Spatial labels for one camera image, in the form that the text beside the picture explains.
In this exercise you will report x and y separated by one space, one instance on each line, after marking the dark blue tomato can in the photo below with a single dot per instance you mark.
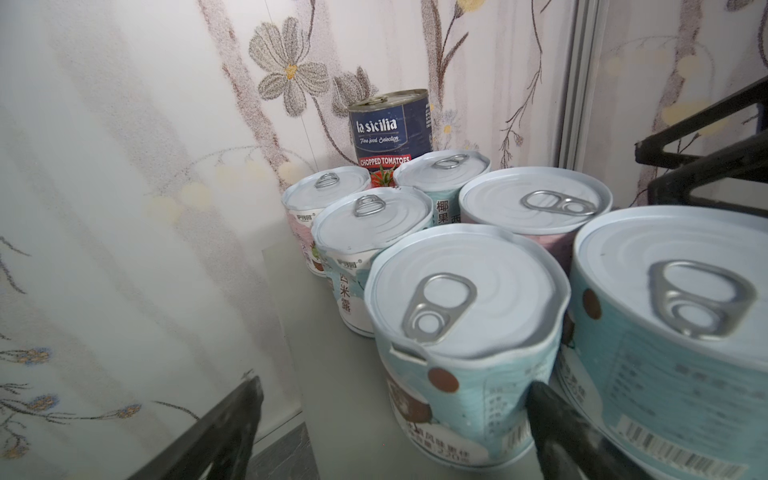
389 130

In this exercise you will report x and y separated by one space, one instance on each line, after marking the teal label can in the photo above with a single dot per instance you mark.
466 317
441 175

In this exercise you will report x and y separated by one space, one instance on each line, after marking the pink label can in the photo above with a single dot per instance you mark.
306 199

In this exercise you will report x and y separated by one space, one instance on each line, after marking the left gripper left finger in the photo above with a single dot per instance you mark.
219 445

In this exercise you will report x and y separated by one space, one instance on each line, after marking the grey metal cabinet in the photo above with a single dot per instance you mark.
344 397

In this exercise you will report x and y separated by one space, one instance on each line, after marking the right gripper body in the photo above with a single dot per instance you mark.
742 160

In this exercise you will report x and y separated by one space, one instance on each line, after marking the white lid can front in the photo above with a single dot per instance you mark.
351 232

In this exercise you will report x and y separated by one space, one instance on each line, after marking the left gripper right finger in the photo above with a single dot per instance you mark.
568 446

